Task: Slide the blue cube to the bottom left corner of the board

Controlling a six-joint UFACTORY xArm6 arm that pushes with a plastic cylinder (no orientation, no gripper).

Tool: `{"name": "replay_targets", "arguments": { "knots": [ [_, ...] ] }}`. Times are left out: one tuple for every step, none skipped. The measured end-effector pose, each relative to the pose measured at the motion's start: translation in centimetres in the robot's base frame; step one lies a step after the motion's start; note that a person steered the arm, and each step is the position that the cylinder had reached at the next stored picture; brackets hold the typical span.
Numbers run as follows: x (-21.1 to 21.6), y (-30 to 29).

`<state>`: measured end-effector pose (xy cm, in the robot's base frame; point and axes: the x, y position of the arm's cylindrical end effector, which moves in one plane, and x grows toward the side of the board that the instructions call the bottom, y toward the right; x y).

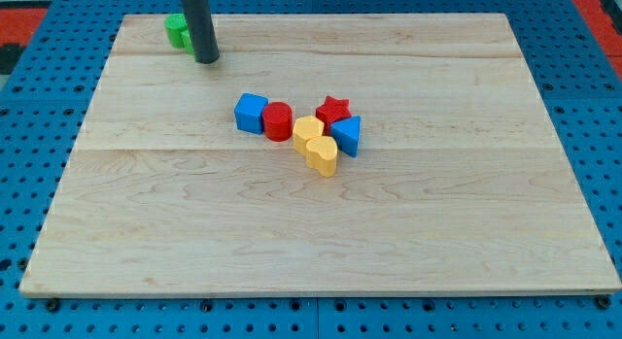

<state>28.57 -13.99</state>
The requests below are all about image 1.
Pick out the yellow hexagon block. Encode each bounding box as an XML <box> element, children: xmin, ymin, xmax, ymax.
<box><xmin>293</xmin><ymin>116</ymin><xmax>325</xmax><ymax>155</ymax></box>

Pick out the wooden board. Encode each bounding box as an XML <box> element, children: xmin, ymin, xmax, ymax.
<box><xmin>20</xmin><ymin>14</ymin><xmax>621</xmax><ymax>299</ymax></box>

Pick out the yellow heart block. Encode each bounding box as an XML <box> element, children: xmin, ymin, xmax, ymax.
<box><xmin>305</xmin><ymin>136</ymin><xmax>338</xmax><ymax>177</ymax></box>

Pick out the green block behind rod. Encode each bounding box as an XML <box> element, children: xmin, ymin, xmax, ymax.
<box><xmin>181</xmin><ymin>30</ymin><xmax>194</xmax><ymax>55</ymax></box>

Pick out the red cylinder block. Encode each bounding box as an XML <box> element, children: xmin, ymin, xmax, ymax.
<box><xmin>261</xmin><ymin>102</ymin><xmax>293</xmax><ymax>142</ymax></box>

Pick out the blue triangle block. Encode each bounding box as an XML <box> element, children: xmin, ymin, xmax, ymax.
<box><xmin>330</xmin><ymin>116</ymin><xmax>362</xmax><ymax>157</ymax></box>

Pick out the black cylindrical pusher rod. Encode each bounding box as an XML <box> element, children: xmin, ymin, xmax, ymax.
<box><xmin>180</xmin><ymin>0</ymin><xmax>220</xmax><ymax>64</ymax></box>

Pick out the red star block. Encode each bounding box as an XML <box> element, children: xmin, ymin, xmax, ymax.
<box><xmin>315</xmin><ymin>95</ymin><xmax>352</xmax><ymax>136</ymax></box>

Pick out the blue cube block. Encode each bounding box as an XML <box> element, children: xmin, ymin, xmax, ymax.
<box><xmin>234</xmin><ymin>93</ymin><xmax>268</xmax><ymax>134</ymax></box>

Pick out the green cylinder block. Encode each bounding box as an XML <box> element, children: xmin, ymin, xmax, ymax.
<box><xmin>164</xmin><ymin>13</ymin><xmax>188</xmax><ymax>49</ymax></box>

